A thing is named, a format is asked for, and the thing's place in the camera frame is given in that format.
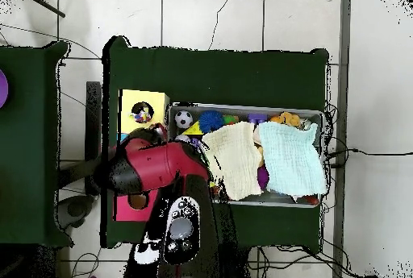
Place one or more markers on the colourful patterned cloth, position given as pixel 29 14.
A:
pixel 142 115

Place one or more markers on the cream waffle cloth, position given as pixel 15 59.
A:
pixel 232 158

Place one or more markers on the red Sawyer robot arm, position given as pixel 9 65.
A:
pixel 151 165

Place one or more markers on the wooden box with three holes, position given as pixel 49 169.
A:
pixel 129 97

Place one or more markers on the shallow metal mesh bin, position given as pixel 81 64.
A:
pixel 258 108

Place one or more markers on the white baseball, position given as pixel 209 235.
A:
pixel 181 137

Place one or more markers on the small soccer ball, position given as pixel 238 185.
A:
pixel 183 119

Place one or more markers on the yellow cheese wedge toy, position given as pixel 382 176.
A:
pixel 195 130

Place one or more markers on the blue spiky ball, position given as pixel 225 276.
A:
pixel 211 120

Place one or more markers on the dark green table cloth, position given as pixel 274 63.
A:
pixel 209 75
pixel 29 146

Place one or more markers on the purple rubber toy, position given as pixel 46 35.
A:
pixel 263 176

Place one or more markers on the grey round base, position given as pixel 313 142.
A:
pixel 75 208

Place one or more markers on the orange plush toy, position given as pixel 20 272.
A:
pixel 287 118

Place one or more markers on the light blue waffle cloth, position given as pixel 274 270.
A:
pixel 290 162

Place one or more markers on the purple round disc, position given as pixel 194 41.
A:
pixel 3 89

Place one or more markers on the dark rod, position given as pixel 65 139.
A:
pixel 48 9

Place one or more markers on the black post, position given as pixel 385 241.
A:
pixel 93 113

